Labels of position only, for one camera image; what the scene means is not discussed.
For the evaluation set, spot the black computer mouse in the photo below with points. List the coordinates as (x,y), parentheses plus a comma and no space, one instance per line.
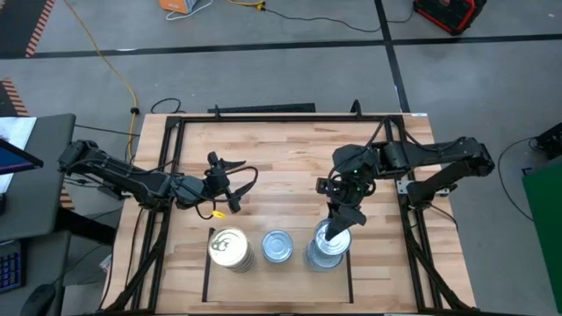
(37,300)

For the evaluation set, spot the orange striped floor mat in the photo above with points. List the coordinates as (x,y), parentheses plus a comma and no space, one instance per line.
(17,22)
(13,98)

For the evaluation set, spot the silver metal clamp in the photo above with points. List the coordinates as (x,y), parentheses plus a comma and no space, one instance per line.
(400,186)

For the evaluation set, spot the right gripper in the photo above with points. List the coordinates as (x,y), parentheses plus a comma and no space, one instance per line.
(355,175)

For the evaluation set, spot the red and black case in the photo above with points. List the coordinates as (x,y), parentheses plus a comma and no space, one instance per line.
(448,13)

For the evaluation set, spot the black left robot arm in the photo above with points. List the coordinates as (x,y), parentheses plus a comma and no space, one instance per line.
(123,173)

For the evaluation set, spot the white paper scrap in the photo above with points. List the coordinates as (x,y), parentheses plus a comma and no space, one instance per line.
(105,262)

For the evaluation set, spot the black power strip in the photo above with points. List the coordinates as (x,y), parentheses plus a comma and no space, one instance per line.
(263,108)

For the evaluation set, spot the grey desk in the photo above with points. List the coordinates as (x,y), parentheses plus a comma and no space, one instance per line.
(52,131)

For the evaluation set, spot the green label can silver lid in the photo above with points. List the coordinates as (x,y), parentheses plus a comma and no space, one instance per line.
(277,246)

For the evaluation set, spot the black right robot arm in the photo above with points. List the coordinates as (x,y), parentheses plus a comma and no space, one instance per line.
(439,153)

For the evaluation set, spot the backlit keyboard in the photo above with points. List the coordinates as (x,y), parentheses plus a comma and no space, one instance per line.
(9,267)

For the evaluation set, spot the orange box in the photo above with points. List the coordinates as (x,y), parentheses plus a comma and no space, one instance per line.
(175,5)

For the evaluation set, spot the black metal table frame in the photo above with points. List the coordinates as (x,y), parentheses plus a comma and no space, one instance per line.
(285,119)

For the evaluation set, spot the black clamp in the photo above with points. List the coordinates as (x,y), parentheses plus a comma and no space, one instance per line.
(356,107)

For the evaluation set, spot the gold-lid can red-blue label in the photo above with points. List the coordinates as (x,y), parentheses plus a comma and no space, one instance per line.
(228,248)
(247,267)

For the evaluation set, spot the black device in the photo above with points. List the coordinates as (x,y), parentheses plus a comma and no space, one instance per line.
(551,140)

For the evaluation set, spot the green cabinet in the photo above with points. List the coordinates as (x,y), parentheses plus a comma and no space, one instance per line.
(544,219)

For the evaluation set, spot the laptop with blue screen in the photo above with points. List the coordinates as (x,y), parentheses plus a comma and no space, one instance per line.
(13,160)

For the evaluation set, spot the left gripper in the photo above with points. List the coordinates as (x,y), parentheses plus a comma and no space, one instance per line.
(202,186)

